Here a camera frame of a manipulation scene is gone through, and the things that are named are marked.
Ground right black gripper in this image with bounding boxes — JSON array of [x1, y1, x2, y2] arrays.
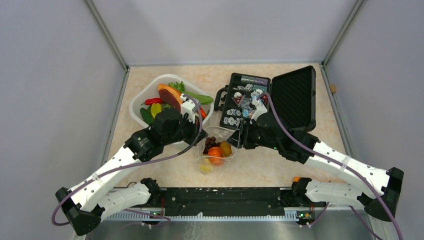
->
[[226, 118, 280, 151]]

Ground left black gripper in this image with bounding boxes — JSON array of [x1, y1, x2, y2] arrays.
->
[[163, 112, 209, 146]]

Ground dark red grape bunch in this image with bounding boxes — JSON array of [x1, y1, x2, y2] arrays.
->
[[202, 136, 221, 155]]

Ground clear zip top bag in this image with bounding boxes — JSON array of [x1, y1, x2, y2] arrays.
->
[[196, 126, 238, 174]]

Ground yellow green star fruit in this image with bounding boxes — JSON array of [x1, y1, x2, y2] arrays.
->
[[150, 103, 162, 119]]

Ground papaya slice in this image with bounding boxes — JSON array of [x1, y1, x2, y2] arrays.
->
[[157, 83, 183, 113]]

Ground small orange fruit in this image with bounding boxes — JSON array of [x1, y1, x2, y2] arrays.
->
[[207, 147, 225, 166]]

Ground yellow lemon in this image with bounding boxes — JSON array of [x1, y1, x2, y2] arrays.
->
[[198, 164, 214, 174]]

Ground white plastic basket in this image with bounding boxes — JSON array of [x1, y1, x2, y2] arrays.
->
[[129, 74, 213, 149]]

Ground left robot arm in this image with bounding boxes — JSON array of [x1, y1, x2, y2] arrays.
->
[[51, 107, 207, 236]]

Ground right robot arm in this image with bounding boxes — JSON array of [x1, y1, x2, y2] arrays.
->
[[227, 113, 404, 222]]

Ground orange carrot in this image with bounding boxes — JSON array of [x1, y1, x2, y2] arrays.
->
[[200, 107, 208, 120]]

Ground green lettuce leaf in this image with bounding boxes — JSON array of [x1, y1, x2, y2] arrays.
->
[[168, 81, 214, 105]]

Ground black carrying case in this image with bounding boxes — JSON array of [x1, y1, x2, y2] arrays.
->
[[213, 65, 316, 132]]

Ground dark green cucumber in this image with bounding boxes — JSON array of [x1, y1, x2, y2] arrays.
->
[[139, 107, 154, 125]]

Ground poker chips in case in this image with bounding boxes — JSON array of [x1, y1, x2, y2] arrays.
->
[[219, 73, 271, 129]]

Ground red chili pepper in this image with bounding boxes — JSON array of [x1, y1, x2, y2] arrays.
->
[[143, 97, 163, 106]]

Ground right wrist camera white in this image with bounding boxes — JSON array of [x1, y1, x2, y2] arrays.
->
[[250, 98, 268, 121]]

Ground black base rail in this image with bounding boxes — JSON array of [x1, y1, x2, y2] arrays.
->
[[132, 186, 329, 220]]

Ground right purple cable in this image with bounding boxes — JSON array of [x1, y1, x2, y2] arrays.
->
[[256, 92, 405, 240]]

